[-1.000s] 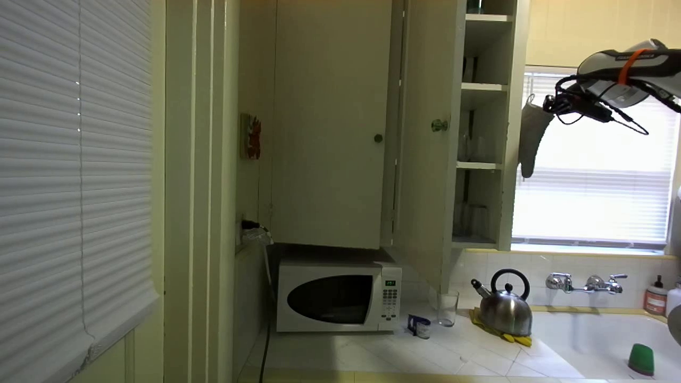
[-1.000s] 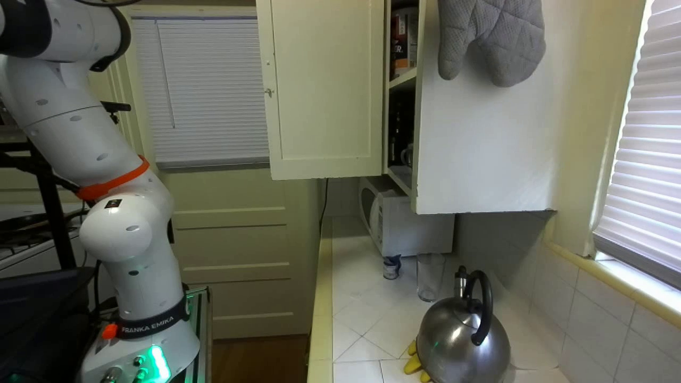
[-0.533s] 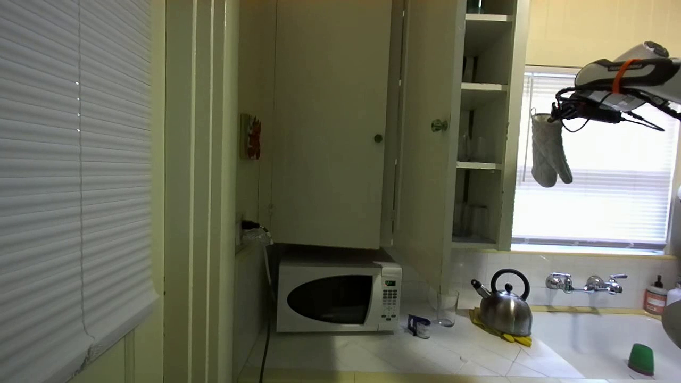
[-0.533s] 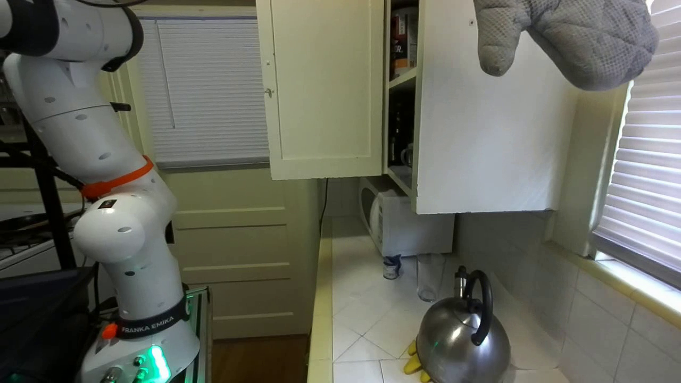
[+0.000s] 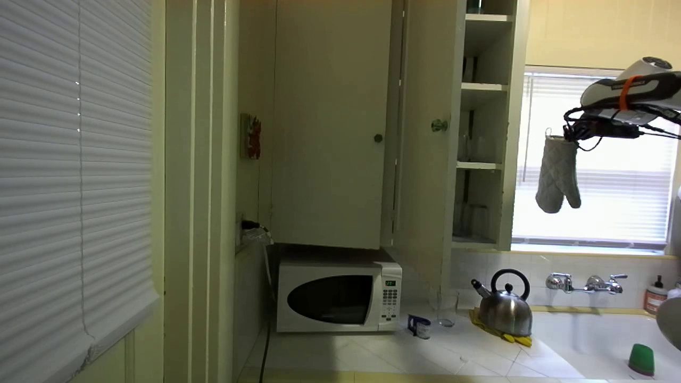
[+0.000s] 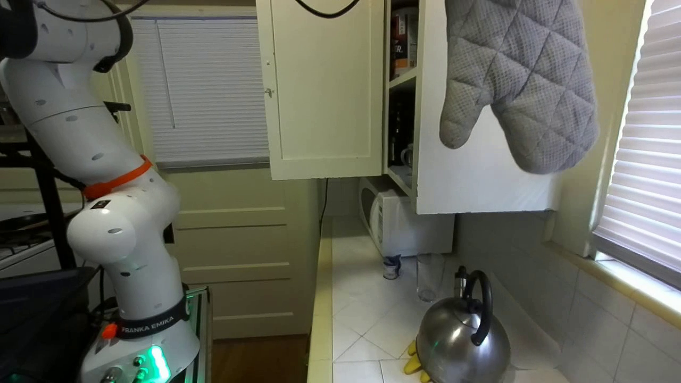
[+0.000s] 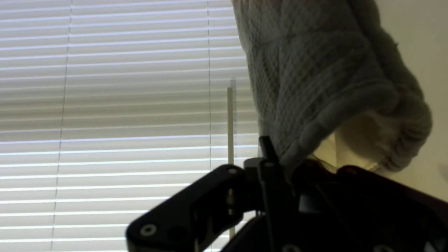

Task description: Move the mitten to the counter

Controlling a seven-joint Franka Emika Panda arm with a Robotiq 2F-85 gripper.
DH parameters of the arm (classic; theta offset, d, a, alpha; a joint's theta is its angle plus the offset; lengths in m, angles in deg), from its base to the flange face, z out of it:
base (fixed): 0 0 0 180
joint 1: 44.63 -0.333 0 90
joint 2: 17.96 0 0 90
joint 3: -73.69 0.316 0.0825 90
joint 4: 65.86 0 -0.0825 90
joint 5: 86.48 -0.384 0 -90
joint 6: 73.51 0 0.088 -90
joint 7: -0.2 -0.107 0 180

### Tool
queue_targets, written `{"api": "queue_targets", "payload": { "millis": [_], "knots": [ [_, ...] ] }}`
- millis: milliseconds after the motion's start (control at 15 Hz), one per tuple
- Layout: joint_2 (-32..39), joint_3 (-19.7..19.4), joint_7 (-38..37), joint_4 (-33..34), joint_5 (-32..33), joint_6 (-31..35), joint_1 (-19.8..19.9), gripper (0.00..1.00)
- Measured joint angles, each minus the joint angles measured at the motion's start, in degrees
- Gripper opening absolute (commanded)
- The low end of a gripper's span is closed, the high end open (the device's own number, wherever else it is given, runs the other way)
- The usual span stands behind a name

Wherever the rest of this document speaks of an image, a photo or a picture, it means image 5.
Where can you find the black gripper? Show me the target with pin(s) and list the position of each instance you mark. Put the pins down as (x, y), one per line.
(604, 128)

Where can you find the grey quilted oven mitten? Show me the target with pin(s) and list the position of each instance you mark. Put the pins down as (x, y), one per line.
(556, 174)

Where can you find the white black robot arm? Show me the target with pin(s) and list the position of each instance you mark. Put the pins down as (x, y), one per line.
(646, 86)

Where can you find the cream open shelf cabinet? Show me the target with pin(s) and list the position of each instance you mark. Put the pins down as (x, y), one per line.
(486, 93)

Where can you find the brass cabinet door knob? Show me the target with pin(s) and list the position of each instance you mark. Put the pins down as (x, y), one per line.
(440, 125)

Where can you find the open cream cabinet door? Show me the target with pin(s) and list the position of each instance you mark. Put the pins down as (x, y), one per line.
(427, 183)

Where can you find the small round cabinet knob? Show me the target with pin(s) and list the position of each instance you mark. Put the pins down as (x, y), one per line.
(379, 136)

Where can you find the red soap bottle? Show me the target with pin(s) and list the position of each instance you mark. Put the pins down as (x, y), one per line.
(652, 294)

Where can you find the clear drinking glass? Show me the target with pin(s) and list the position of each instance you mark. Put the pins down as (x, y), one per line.
(448, 315)

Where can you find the white kitchen sink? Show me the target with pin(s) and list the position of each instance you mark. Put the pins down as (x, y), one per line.
(589, 347)

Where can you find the closed cream cabinet door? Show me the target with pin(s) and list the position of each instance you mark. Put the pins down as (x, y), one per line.
(330, 119)

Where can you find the small black clip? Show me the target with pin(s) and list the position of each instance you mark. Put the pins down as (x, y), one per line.
(421, 326)

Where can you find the green cup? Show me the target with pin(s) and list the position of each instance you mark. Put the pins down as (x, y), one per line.
(641, 360)

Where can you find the white microwave oven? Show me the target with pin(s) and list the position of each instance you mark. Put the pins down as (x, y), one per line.
(334, 294)

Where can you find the large white window blind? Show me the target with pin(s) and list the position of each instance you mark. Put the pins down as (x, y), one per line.
(72, 177)

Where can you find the chrome wall faucet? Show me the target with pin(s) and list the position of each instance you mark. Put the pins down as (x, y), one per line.
(589, 284)

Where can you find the cream door frame trim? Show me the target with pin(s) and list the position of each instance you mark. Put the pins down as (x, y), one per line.
(204, 193)

